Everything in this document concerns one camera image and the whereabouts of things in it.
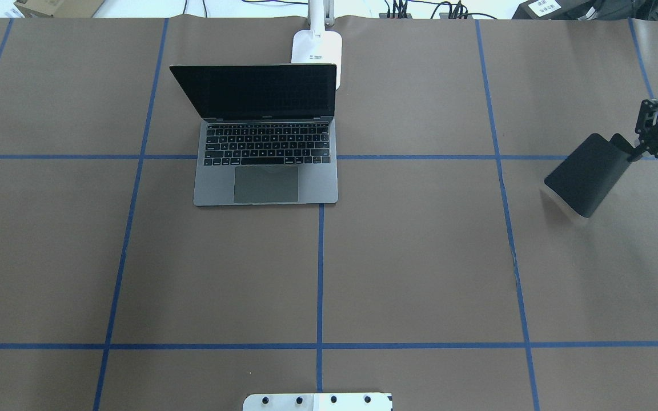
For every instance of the black mouse pad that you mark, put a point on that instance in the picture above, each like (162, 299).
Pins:
(587, 175)

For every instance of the grey laptop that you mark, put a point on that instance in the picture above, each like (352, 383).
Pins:
(267, 133)

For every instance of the black power strip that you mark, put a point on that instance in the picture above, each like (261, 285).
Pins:
(431, 10)

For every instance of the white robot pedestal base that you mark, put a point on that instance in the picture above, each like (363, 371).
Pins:
(319, 401)

